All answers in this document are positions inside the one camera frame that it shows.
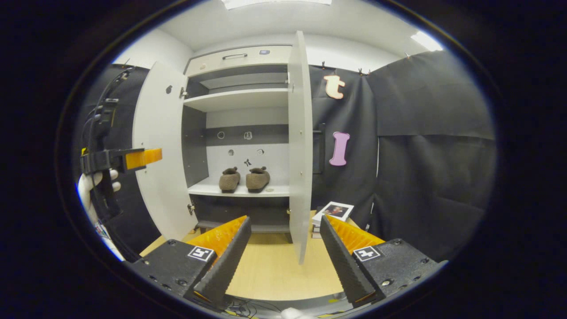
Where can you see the long ceiling light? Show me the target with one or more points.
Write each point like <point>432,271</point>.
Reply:
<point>274,2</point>
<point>425,40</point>

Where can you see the white cabinet drawer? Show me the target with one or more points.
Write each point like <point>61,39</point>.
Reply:
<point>239,60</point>

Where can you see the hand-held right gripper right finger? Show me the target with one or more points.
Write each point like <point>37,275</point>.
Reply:
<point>343,261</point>

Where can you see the white shoe cabinet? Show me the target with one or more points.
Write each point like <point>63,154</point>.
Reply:
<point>239,99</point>

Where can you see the white cabinet door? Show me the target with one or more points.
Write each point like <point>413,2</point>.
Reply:
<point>300,133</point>
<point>159,133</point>

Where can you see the white cover book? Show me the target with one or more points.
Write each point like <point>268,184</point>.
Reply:
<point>334,210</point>

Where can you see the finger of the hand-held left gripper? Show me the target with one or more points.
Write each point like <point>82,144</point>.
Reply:
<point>144,158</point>

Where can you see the black backdrop cloth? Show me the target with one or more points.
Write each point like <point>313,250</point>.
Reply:
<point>133,230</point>
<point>425,155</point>

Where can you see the grey book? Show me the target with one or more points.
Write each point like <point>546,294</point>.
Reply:
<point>316,230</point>

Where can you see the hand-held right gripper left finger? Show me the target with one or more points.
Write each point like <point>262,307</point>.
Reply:
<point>230,257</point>

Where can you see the brown fuzzy shoe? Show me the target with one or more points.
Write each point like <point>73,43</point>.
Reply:
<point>229,180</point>
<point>258,179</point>

